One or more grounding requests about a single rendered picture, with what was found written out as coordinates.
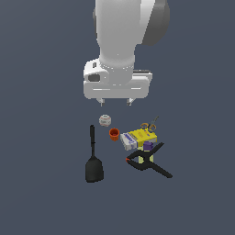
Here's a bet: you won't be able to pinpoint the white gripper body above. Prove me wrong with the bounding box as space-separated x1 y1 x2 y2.
83 58 153 101

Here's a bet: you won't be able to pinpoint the white baseball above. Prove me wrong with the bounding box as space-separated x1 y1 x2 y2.
98 114 112 128

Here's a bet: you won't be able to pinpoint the small orange cup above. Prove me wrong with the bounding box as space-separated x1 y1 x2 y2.
108 128 120 142

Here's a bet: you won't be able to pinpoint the yellow and white box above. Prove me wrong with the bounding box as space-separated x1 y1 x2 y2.
119 128 159 151

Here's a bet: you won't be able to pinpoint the purple-capped pale bottle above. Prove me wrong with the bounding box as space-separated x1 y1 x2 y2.
137 140 155 164

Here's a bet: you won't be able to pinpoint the black spring clamp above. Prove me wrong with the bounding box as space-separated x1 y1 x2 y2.
125 141 173 179

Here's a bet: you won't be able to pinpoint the black spatula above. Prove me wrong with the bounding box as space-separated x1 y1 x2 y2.
84 124 105 184

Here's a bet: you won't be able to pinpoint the orange-handled scissors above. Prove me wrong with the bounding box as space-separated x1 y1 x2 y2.
140 115 160 133

